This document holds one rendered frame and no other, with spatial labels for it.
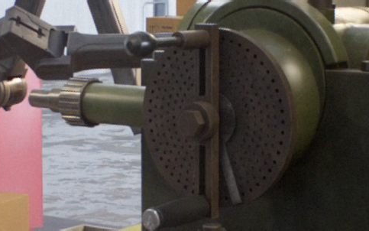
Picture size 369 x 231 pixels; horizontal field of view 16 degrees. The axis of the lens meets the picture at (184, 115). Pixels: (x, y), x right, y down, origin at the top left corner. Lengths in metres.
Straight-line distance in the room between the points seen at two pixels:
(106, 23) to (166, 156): 1.33
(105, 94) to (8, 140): 4.32
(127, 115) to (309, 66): 0.21
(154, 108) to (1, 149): 4.39
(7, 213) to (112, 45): 2.80
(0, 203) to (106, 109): 3.60
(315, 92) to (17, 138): 4.48
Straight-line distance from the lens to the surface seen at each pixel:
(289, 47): 1.37
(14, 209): 5.13
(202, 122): 1.30
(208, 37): 1.31
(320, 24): 1.37
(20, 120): 5.79
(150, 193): 1.51
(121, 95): 1.44
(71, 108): 1.48
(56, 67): 2.33
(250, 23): 1.40
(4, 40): 2.32
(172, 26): 10.14
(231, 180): 1.33
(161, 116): 1.38
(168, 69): 1.37
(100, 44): 2.34
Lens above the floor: 1.34
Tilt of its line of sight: 7 degrees down
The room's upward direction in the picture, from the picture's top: straight up
